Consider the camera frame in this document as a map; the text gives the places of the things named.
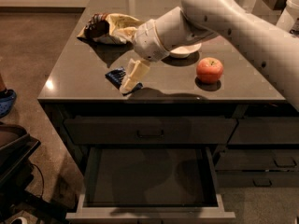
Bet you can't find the open middle drawer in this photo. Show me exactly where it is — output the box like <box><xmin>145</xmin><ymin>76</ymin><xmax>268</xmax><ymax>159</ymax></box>
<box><xmin>66</xmin><ymin>147</ymin><xmax>235</xmax><ymax>224</ymax></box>

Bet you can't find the blue rxbar blueberry wrapper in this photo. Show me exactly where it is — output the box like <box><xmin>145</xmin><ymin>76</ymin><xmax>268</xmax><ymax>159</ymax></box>
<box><xmin>105</xmin><ymin>67</ymin><xmax>143</xmax><ymax>96</ymax></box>

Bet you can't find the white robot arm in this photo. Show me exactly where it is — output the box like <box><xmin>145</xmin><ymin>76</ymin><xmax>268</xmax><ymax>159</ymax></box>
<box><xmin>120</xmin><ymin>0</ymin><xmax>299</xmax><ymax>109</ymax></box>

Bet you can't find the white plastic canister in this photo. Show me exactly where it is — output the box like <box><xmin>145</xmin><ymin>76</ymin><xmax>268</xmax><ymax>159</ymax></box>
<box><xmin>277</xmin><ymin>0</ymin><xmax>299</xmax><ymax>35</ymax></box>

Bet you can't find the crumpled chip bag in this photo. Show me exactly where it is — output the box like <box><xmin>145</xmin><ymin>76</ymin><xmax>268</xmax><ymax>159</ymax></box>
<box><xmin>77</xmin><ymin>13</ymin><xmax>143</xmax><ymax>45</ymax></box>

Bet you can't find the red apple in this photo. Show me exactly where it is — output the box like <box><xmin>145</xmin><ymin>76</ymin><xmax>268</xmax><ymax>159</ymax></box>
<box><xmin>196</xmin><ymin>57</ymin><xmax>223</xmax><ymax>84</ymax></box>

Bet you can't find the right top drawer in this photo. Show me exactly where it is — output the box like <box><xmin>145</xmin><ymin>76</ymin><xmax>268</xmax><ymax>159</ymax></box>
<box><xmin>229</xmin><ymin>117</ymin><xmax>299</xmax><ymax>145</ymax></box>

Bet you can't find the right bottom drawer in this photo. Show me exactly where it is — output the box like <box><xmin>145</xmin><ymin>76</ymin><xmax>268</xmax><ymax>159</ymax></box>
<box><xmin>217</xmin><ymin>172</ymin><xmax>299</xmax><ymax>188</ymax></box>

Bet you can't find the closed top drawer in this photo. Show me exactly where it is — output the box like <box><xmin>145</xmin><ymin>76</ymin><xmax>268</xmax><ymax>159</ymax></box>
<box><xmin>64</xmin><ymin>117</ymin><xmax>236</xmax><ymax>145</ymax></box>

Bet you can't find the black cable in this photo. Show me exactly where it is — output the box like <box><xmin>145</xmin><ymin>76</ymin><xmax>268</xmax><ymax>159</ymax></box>
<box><xmin>29</xmin><ymin>161</ymin><xmax>46</xmax><ymax>199</ymax></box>

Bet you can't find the right middle drawer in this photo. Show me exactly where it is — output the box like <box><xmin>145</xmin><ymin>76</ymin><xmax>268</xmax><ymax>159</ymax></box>
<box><xmin>215</xmin><ymin>149</ymin><xmax>299</xmax><ymax>171</ymax></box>

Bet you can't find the white paper bowl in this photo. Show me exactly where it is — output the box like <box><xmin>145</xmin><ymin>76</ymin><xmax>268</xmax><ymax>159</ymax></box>
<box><xmin>170</xmin><ymin>43</ymin><xmax>202</xmax><ymax>59</ymax></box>

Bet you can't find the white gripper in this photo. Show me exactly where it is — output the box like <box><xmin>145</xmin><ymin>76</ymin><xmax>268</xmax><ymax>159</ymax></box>
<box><xmin>120</xmin><ymin>20</ymin><xmax>169</xmax><ymax>93</ymax></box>

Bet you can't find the blue croc shoe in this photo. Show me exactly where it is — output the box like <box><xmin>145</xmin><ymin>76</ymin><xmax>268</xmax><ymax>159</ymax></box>
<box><xmin>0</xmin><ymin>90</ymin><xmax>17</xmax><ymax>118</ymax></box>

